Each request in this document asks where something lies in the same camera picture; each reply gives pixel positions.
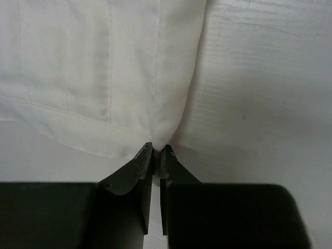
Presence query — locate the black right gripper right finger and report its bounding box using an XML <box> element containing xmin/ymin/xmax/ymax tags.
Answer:
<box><xmin>160</xmin><ymin>145</ymin><xmax>311</xmax><ymax>248</ymax></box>

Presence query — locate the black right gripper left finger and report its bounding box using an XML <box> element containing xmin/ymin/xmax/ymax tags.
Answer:
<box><xmin>1</xmin><ymin>143</ymin><xmax>153</xmax><ymax>248</ymax></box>

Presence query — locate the white pleated skirt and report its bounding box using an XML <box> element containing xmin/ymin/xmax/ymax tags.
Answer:
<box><xmin>1</xmin><ymin>1</ymin><xmax>208</xmax><ymax>182</ymax></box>

